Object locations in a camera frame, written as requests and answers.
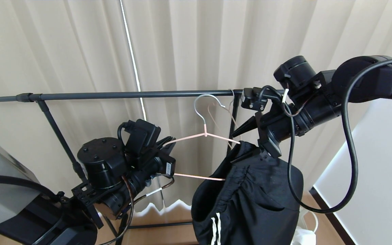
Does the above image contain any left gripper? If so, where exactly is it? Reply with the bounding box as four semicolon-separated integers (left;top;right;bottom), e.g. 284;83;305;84
104;151;177;219

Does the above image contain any pink clothes hanger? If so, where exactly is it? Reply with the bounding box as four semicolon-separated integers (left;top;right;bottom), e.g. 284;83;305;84
207;89;238;145
163;94;241;181

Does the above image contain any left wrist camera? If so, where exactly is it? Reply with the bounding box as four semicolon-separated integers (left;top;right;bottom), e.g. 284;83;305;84
117;119;162;158

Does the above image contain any black garment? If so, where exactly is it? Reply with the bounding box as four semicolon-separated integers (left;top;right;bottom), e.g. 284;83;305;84
191;141;304;245

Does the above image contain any white laundry basket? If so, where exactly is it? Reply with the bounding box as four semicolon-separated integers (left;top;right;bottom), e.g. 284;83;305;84
299;208;320;235

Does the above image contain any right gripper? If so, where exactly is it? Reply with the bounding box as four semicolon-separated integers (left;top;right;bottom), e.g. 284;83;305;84
231;93;342;159

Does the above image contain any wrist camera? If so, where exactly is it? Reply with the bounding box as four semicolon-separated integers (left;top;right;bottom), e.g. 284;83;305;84
117;119;162;158
241;87;282;112

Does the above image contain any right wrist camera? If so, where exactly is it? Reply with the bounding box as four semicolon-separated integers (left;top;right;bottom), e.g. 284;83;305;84
241;87;282;112

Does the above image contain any beige curtain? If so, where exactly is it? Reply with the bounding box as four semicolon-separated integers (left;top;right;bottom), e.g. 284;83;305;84
0;0;392;218

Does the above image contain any black clothes rack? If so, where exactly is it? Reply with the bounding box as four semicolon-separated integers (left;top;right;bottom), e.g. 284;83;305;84
0;89;245;245

